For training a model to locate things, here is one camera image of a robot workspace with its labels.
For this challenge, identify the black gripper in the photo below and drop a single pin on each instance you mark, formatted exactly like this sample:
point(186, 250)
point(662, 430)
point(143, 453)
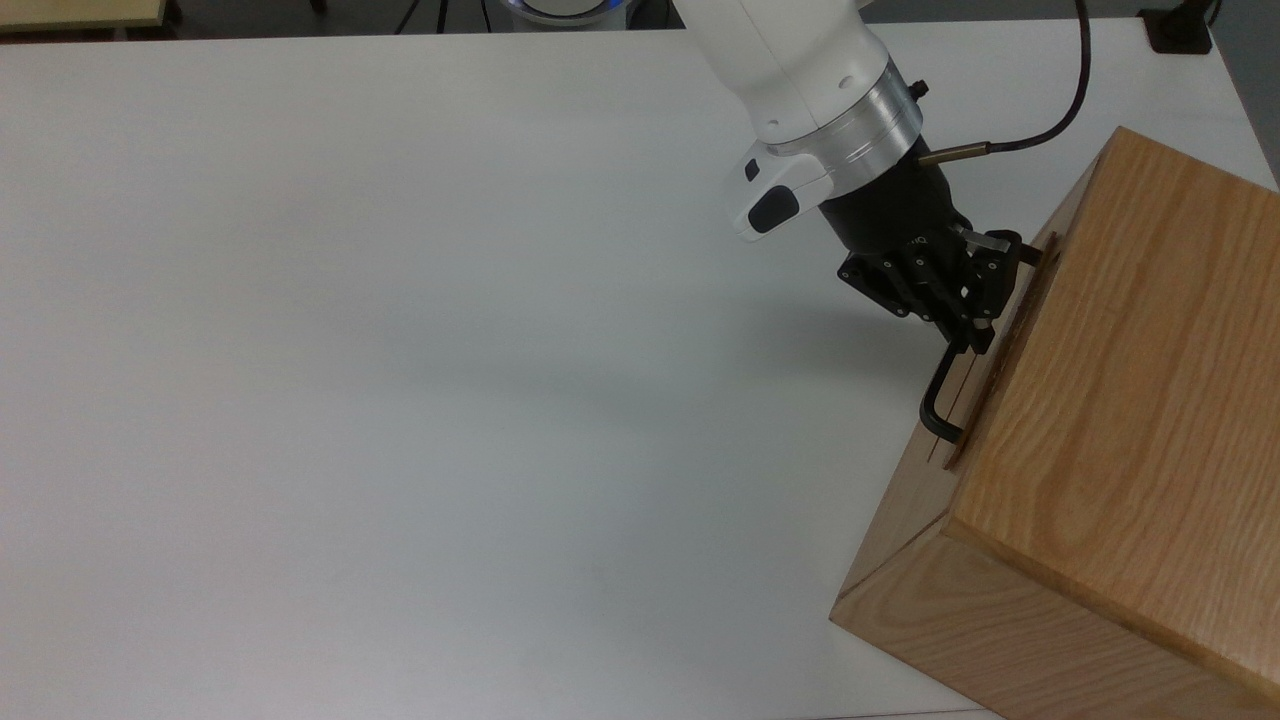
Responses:
point(890, 210)

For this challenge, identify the wooden sliding drawer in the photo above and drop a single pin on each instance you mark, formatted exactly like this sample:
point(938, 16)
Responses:
point(982, 400)

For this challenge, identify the white blue-ringed robot base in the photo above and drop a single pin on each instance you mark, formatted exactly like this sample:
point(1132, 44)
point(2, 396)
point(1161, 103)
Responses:
point(560, 8)

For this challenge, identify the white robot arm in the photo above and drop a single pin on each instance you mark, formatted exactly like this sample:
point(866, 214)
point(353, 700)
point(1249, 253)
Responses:
point(790, 70)

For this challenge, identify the light wooden drawer cabinet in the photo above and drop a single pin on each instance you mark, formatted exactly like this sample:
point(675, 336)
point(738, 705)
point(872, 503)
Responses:
point(1150, 420)

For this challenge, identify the black tripod legs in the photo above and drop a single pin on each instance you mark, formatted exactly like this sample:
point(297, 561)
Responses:
point(441, 14)

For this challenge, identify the yellow wooden side table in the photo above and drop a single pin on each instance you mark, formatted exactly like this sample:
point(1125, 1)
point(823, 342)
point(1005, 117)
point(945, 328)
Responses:
point(70, 12)

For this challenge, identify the black table clamp mount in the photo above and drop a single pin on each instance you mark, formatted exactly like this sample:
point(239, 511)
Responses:
point(1178, 32)

